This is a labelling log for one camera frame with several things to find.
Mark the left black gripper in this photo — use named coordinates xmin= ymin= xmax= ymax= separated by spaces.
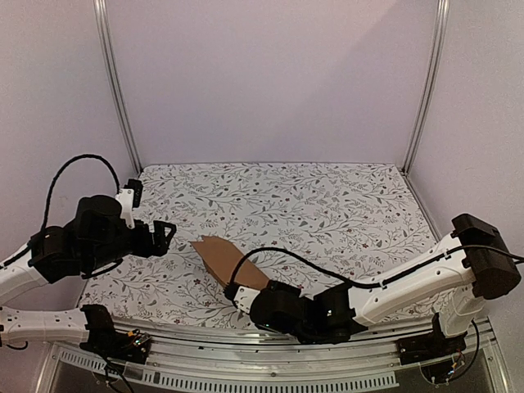
xmin=86 ymin=219 xmax=176 ymax=271

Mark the brown cardboard paper box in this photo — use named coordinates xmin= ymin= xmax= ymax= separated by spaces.
xmin=190 ymin=236 xmax=269 ymax=290

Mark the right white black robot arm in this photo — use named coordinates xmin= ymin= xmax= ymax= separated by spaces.
xmin=235 ymin=214 xmax=522 ymax=357

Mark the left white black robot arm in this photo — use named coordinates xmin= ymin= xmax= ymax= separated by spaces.
xmin=1 ymin=195 xmax=177 ymax=355

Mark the floral patterned table mat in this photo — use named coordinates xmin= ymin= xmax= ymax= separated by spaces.
xmin=80 ymin=163 xmax=436 ymax=328

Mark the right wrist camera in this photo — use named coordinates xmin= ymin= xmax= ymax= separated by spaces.
xmin=224 ymin=283 xmax=260 ymax=314

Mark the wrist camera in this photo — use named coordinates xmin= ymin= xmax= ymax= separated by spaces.
xmin=224 ymin=283 xmax=260 ymax=314
xmin=115 ymin=178 xmax=143 ymax=229

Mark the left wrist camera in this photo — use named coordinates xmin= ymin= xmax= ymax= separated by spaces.
xmin=115 ymin=178 xmax=143 ymax=229

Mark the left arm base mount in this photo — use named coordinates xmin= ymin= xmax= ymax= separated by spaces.
xmin=79 ymin=327 xmax=152 ymax=364

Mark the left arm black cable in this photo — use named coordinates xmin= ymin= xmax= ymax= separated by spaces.
xmin=43 ymin=154 xmax=124 ymax=230

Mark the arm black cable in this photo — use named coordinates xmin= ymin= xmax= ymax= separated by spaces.
xmin=227 ymin=246 xmax=524 ymax=290
xmin=43 ymin=154 xmax=124 ymax=230

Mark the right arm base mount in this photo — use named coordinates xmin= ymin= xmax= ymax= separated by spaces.
xmin=395 ymin=331 xmax=467 ymax=365

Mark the aluminium front rail frame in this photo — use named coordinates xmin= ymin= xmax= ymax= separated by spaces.
xmin=34 ymin=314 xmax=513 ymax=393

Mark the left aluminium corner post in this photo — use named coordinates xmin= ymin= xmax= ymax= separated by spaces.
xmin=93 ymin=0 xmax=143 ymax=174

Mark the aluminium corner post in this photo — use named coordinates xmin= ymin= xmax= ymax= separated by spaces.
xmin=401 ymin=0 xmax=450 ymax=177
xmin=93 ymin=0 xmax=143 ymax=174

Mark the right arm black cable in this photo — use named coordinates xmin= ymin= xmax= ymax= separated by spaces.
xmin=227 ymin=246 xmax=524 ymax=290

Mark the right aluminium corner post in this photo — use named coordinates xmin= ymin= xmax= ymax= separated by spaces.
xmin=401 ymin=0 xmax=450 ymax=177

